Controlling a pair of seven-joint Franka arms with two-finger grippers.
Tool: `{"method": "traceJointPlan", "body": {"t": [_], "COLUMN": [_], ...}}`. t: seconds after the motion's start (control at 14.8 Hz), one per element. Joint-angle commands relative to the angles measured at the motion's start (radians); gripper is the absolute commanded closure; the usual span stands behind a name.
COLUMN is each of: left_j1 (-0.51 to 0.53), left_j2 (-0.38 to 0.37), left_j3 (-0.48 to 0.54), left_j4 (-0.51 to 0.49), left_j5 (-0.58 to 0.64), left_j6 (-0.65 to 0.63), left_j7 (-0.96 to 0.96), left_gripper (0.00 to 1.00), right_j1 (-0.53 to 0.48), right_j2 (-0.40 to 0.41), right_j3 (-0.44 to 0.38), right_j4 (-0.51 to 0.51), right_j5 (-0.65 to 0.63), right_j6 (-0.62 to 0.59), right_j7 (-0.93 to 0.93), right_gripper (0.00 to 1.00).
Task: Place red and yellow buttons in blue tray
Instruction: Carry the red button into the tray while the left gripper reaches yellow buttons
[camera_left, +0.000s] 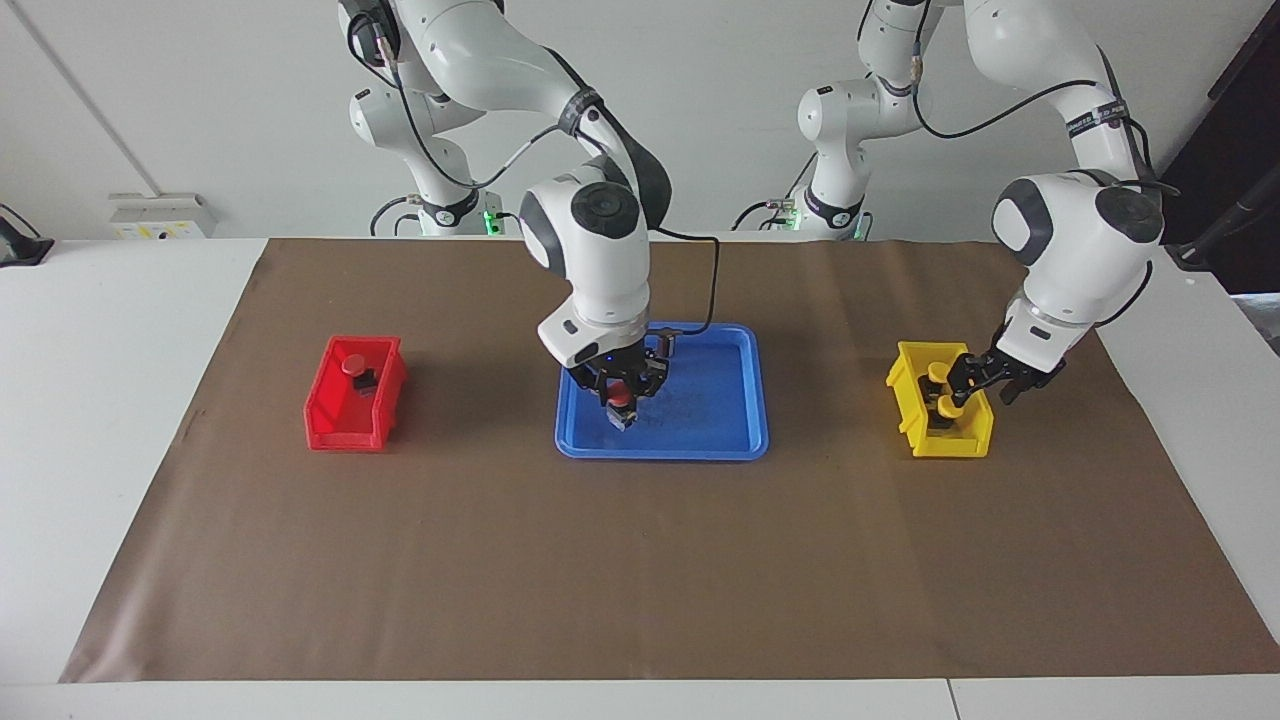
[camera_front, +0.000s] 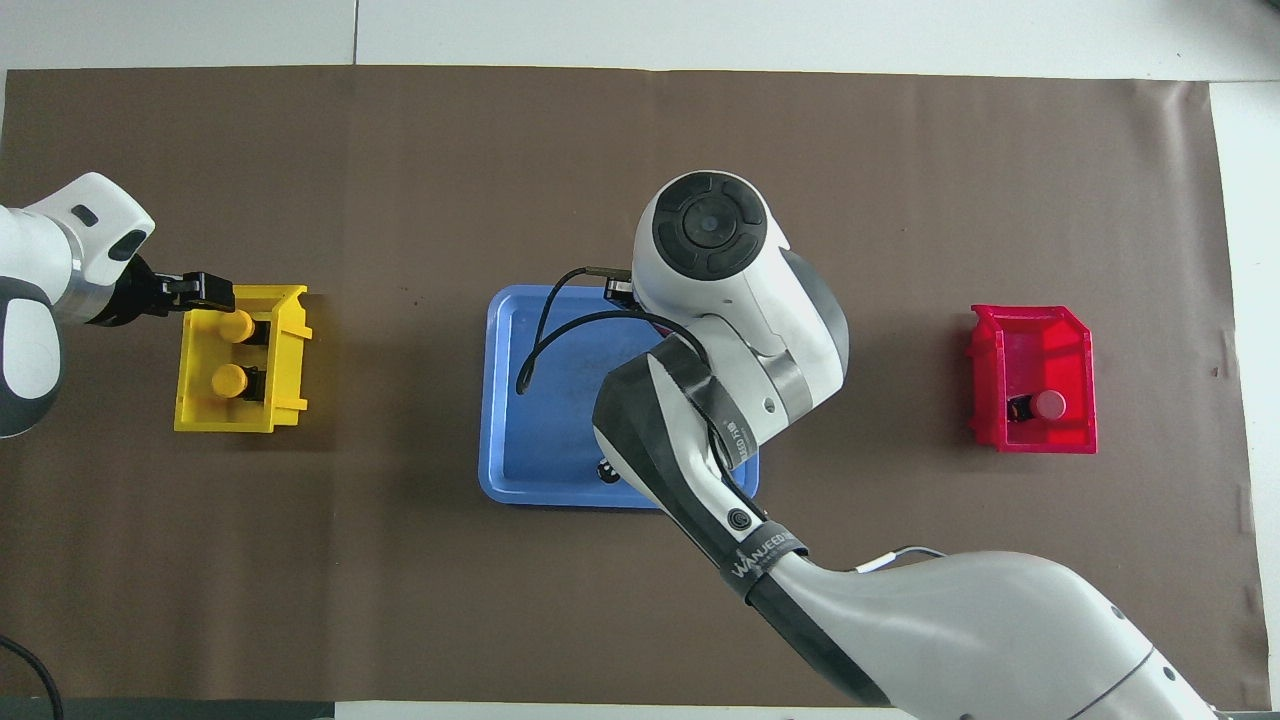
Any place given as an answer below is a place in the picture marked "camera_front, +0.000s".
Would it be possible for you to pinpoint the red push button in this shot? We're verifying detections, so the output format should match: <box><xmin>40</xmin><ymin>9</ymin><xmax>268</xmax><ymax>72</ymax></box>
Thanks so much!
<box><xmin>1008</xmin><ymin>389</ymin><xmax>1068</xmax><ymax>424</ymax></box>

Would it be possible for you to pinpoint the blue plastic tray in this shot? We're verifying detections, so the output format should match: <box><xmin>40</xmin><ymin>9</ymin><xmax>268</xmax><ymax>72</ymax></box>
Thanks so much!
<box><xmin>478</xmin><ymin>285</ymin><xmax>761</xmax><ymax>512</ymax></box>

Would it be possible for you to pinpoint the brown paper mat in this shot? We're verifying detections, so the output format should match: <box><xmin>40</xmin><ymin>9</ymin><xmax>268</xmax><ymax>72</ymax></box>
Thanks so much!
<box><xmin>0</xmin><ymin>65</ymin><xmax>1271</xmax><ymax>706</ymax></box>

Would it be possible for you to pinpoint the red plastic bin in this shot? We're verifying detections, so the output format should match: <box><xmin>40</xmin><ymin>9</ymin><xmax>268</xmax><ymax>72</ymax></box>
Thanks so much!
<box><xmin>967</xmin><ymin>305</ymin><xmax>1098</xmax><ymax>455</ymax></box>

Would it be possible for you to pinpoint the thin white cable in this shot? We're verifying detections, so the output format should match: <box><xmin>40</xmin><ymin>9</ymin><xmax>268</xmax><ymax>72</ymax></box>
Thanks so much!
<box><xmin>853</xmin><ymin>545</ymin><xmax>947</xmax><ymax>574</ymax></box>

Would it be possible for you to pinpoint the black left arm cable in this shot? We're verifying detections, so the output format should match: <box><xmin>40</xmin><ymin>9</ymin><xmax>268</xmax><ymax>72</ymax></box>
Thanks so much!
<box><xmin>0</xmin><ymin>632</ymin><xmax>64</xmax><ymax>720</ymax></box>

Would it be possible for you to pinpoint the yellow plastic bin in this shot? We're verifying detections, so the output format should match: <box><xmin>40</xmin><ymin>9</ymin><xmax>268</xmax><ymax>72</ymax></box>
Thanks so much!
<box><xmin>174</xmin><ymin>284</ymin><xmax>313</xmax><ymax>434</ymax></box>

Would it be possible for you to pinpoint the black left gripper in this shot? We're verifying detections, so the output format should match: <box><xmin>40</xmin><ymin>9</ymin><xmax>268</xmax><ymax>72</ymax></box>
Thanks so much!
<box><xmin>100</xmin><ymin>255</ymin><xmax>237</xmax><ymax>328</ymax></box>

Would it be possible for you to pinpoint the yellow push button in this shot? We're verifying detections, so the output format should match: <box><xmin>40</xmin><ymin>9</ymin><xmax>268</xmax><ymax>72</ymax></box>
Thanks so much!
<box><xmin>218</xmin><ymin>310</ymin><xmax>271</xmax><ymax>346</ymax></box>
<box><xmin>211</xmin><ymin>363</ymin><xmax>266</xmax><ymax>403</ymax></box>

